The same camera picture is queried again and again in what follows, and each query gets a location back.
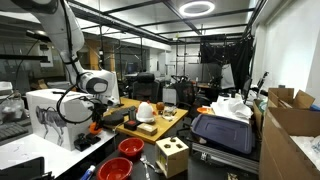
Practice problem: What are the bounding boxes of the orange toy basketball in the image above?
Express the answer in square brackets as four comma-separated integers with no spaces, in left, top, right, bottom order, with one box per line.
[88,121,103,136]

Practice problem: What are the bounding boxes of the small open cardboard box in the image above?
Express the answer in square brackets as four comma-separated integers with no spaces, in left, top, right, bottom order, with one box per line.
[267,86,316,111]

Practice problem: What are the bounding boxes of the wooden shape sorter box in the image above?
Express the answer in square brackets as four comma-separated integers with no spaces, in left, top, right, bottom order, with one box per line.
[155,136,190,179]

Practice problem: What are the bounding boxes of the black webcam tripod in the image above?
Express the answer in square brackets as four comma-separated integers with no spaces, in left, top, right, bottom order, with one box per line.
[255,71,270,98]

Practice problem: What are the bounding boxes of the black curtain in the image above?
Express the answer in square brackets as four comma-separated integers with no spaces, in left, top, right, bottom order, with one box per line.
[199,35,255,92]

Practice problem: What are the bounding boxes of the black overhead lamp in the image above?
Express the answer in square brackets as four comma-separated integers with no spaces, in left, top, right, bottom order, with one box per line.
[25,29,51,43]

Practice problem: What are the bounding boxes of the black laptop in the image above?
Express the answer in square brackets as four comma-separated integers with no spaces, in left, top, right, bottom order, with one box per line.
[0,156,46,180]

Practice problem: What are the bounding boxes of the red plastic bowl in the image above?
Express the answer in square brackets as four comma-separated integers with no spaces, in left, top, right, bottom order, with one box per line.
[117,136,146,158]
[96,156,134,180]

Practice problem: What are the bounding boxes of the black high-back office chair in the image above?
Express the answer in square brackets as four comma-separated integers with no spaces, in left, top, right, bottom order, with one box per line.
[131,72,162,104]

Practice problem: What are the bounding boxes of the black mug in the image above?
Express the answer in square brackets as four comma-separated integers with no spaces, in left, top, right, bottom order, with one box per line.
[127,106,138,122]

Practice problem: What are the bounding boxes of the white blue toothpaste tube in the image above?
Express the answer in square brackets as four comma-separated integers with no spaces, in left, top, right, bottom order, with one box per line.
[79,164,97,180]

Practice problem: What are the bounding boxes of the brown ball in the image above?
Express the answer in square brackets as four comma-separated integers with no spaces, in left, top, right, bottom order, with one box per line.
[155,101,166,112]

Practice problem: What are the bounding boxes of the white patterned crumpled bag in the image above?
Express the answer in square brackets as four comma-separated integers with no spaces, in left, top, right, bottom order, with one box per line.
[162,105,178,121]

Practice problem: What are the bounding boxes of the silver fork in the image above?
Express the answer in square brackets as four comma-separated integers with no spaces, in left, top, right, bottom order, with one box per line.
[139,154,161,173]
[142,163,152,180]

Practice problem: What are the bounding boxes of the grey keyboard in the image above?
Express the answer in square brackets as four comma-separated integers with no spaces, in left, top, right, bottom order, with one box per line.
[0,120,30,143]

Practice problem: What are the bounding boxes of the labelled small cardboard box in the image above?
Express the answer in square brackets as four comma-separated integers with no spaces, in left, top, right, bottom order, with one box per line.
[136,122,159,137]

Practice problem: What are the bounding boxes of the ceiling ring light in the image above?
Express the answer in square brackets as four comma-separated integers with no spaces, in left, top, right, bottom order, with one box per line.
[178,0,216,18]

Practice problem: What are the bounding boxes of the white box with robot print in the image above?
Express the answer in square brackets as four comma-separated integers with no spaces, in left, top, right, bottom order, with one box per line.
[25,88,117,152]

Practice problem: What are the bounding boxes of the orange bowl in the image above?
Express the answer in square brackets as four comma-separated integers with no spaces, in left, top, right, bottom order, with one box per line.
[196,106,213,115]

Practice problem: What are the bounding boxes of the white reflector panel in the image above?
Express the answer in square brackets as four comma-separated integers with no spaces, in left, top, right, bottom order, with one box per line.
[221,63,236,91]

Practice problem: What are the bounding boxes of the white robot stand table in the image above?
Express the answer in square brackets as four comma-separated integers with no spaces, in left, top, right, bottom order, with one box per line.
[0,129,118,179]

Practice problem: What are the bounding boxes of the black clamp block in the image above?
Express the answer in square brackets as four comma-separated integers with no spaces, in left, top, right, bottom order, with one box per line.
[85,132,102,145]
[73,132,92,153]

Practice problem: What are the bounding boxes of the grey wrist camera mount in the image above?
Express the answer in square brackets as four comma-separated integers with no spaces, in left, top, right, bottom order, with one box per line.
[105,95,121,108]

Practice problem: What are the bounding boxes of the clear plastic bag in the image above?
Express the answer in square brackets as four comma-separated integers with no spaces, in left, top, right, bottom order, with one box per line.
[289,134,320,163]
[0,96,26,123]

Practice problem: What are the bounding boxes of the dark blue plastic lid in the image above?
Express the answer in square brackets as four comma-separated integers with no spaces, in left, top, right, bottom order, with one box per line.
[190,113,257,155]

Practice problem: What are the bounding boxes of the white paper pile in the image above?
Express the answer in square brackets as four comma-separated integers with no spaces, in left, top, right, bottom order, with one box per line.
[210,94,255,125]

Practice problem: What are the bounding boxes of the small black box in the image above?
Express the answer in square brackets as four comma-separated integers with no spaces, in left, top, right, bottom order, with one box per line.
[123,118,142,132]

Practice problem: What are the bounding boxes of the wooden table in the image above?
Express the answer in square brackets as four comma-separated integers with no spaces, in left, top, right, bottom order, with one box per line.
[102,96,190,145]

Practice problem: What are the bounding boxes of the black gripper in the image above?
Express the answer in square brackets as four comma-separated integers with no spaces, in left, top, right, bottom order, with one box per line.
[90,101,109,130]

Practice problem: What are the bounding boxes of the white hard hat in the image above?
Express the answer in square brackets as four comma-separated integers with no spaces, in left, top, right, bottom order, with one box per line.
[135,100,157,124]

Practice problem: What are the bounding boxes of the large cardboard box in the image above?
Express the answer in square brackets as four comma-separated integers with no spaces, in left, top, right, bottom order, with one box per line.
[258,106,320,180]

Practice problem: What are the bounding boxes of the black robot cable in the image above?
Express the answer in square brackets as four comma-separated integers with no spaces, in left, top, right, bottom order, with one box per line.
[55,83,101,125]

